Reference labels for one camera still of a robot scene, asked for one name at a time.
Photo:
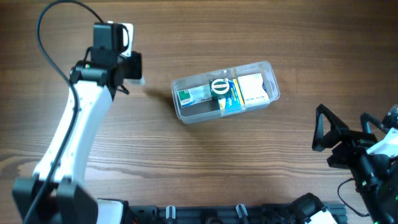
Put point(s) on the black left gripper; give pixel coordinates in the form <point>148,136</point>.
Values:
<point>134,65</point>

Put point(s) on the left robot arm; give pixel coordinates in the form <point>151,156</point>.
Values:
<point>55,192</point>

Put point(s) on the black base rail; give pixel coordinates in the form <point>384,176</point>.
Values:
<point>265,213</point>

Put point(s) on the white lotion bottle clear cap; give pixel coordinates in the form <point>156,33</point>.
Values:
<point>138,82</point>

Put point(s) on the white green medicine box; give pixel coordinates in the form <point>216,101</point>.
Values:
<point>194,95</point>

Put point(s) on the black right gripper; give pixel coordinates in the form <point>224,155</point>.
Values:
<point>354,142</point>

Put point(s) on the blue yellow VapoDrops box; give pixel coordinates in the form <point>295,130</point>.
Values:
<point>234,103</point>

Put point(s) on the clear plastic container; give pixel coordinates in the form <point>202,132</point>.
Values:
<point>210,109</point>

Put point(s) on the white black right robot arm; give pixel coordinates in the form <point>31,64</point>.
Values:
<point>370,155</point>

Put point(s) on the dark green square sachet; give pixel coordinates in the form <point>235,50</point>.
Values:
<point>220,88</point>

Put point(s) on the white blue medicine box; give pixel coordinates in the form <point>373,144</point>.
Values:
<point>253,89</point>

